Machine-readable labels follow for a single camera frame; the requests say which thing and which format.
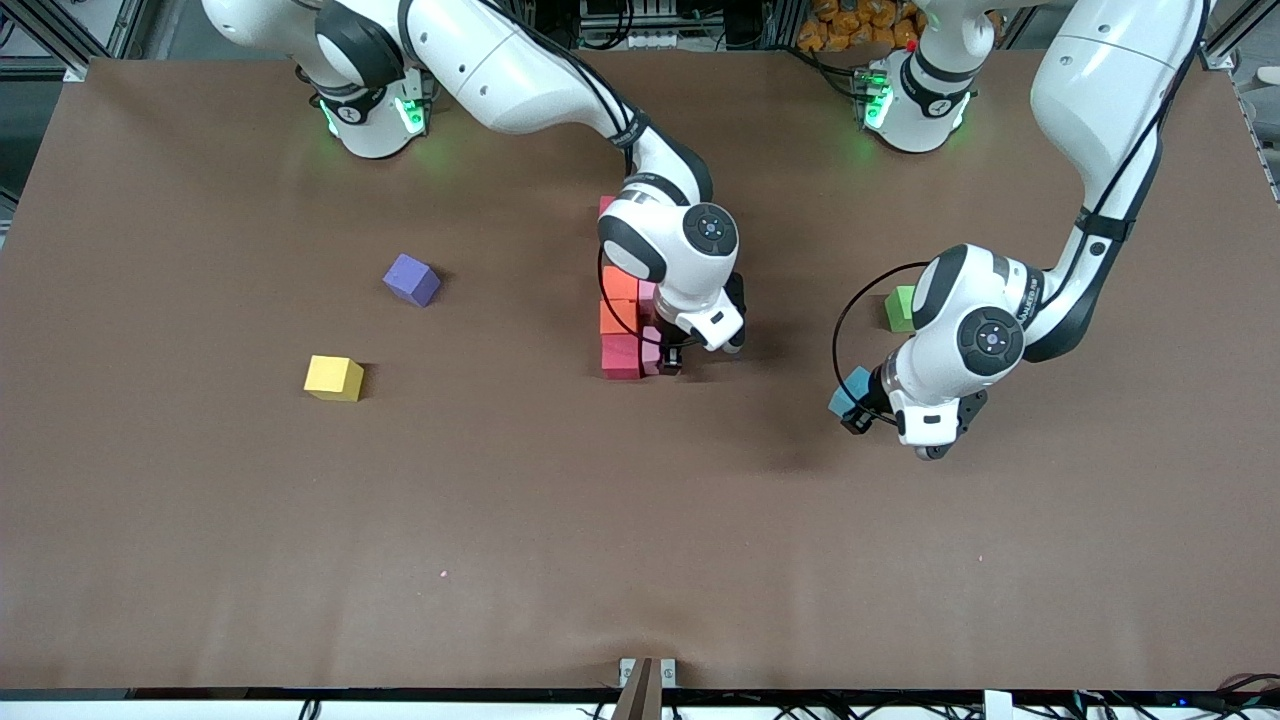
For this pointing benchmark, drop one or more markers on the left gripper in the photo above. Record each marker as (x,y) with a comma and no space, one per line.
(872,398)

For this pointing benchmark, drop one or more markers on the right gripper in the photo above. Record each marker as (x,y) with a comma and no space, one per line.
(672,356)

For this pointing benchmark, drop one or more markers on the pink foam cube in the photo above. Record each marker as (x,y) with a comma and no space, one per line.
(650,350)
(647,298)

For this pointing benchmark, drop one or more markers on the blue foam cube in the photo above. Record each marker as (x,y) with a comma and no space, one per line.
(848,390)

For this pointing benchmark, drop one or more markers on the orange foam cube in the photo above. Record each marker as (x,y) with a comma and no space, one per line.
(620,283)
(615,318)

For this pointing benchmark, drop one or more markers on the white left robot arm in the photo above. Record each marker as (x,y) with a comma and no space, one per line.
(1100,90)

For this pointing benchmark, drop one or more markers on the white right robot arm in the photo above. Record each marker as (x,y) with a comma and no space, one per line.
(500,60)

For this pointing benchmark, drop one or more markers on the green foam cube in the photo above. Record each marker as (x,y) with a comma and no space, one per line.
(898,308)

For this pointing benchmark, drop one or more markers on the brown paper table cover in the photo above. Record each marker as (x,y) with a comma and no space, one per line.
(640,560)

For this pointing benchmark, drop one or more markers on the purple foam cube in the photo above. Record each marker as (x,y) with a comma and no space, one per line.
(411,279)

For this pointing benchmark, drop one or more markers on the grey electronics unit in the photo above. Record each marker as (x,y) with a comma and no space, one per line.
(640,40)

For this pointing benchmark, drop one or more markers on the yellow foam cube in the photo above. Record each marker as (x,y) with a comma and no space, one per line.
(334,378)

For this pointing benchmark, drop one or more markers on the orange snack bag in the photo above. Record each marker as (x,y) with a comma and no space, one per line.
(850,25)

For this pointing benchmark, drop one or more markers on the metal clamp bracket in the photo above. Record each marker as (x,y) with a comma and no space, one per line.
(645,690)

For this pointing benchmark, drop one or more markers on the aluminium frame profile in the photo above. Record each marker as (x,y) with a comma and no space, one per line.
(1232,38)
(50,35)

